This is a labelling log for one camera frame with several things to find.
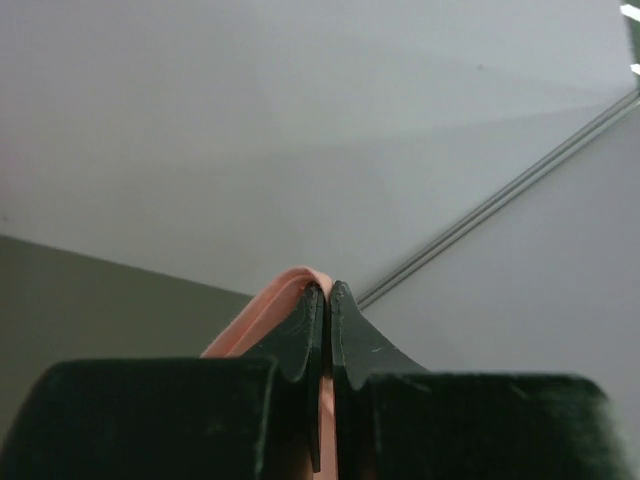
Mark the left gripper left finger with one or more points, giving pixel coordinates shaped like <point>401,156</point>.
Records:
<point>256,416</point>

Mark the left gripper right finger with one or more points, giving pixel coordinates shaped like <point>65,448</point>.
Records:
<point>397,420</point>

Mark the salmon pink t shirt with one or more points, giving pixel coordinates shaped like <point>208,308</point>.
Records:
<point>262,314</point>

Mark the right aluminium frame post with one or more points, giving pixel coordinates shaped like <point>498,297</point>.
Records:
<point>550,162</point>

